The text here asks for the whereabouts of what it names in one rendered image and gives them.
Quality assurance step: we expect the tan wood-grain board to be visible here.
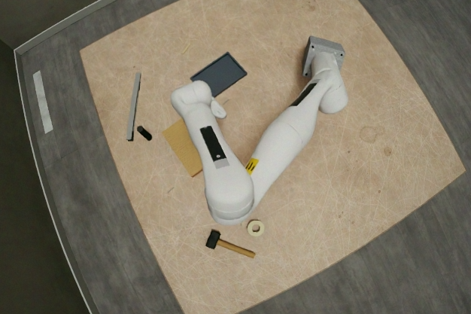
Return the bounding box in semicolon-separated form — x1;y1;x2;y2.
162;118;202;178

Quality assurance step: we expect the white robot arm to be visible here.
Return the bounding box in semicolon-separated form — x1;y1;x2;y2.
170;52;348;226

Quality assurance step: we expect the black-headed mallet with wooden handle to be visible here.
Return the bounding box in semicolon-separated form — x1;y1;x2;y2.
205;230;256;258

